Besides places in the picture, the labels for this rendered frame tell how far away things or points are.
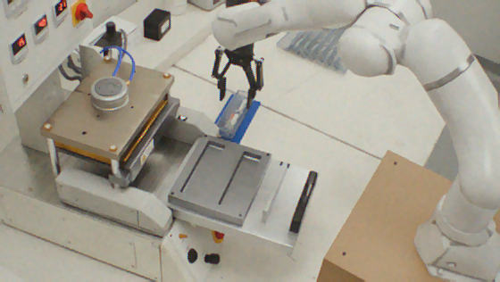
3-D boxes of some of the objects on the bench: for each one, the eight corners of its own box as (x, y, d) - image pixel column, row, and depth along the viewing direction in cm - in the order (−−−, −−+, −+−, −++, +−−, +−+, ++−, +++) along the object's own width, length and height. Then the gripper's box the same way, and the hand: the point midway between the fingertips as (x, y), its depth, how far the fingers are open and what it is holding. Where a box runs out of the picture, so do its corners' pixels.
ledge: (33, 84, 179) (30, 73, 175) (186, -21, 232) (187, -31, 229) (104, 121, 169) (103, 110, 166) (249, 3, 223) (250, -8, 219)
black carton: (143, 37, 193) (142, 20, 188) (155, 24, 199) (155, 7, 194) (159, 42, 192) (158, 24, 187) (170, 29, 198) (170, 12, 193)
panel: (200, 290, 131) (167, 236, 121) (243, 197, 152) (218, 143, 142) (207, 291, 130) (174, 236, 120) (250, 197, 151) (225, 143, 141)
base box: (-1, 223, 140) (-18, 178, 128) (75, 129, 166) (67, 83, 154) (196, 298, 130) (197, 255, 118) (249, 184, 156) (255, 138, 144)
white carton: (67, 67, 179) (63, 47, 174) (113, 33, 194) (112, 14, 189) (95, 80, 175) (94, 61, 170) (141, 45, 190) (140, 26, 185)
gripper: (199, 34, 152) (197, 100, 169) (272, 53, 148) (264, 120, 164) (210, 20, 158) (208, 85, 174) (281, 38, 153) (273, 103, 170)
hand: (236, 95), depth 167 cm, fingers open, 8 cm apart
